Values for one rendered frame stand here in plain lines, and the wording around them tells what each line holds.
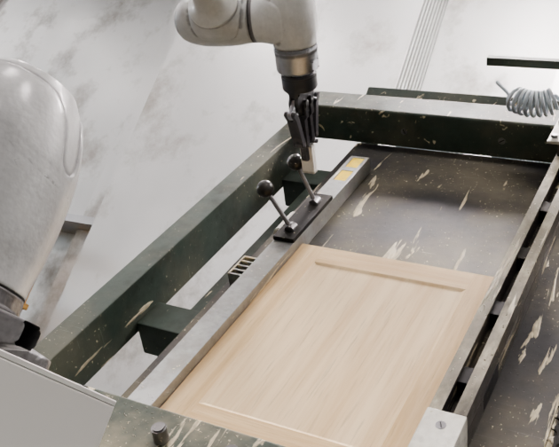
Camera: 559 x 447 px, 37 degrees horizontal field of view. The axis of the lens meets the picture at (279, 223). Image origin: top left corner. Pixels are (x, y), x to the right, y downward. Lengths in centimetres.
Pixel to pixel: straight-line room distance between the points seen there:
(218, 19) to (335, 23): 442
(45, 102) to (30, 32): 774
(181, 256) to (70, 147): 102
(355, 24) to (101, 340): 458
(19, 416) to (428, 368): 84
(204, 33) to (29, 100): 92
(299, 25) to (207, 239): 55
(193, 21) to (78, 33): 644
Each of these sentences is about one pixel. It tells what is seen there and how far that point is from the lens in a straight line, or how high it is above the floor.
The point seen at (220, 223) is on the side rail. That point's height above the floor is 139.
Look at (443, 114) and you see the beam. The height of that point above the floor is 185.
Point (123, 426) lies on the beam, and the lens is 138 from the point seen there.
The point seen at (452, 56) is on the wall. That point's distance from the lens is 609.
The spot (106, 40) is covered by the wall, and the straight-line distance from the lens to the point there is 782.
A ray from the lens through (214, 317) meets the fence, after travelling 158.
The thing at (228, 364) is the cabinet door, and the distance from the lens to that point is 149.
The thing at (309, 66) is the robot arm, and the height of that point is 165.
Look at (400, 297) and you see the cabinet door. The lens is 161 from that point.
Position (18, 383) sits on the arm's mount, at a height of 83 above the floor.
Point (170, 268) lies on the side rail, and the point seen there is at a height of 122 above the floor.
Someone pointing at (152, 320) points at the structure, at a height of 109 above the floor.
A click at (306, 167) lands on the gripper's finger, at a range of 184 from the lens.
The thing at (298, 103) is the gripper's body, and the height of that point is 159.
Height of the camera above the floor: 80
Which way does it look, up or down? 19 degrees up
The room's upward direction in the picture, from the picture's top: 20 degrees clockwise
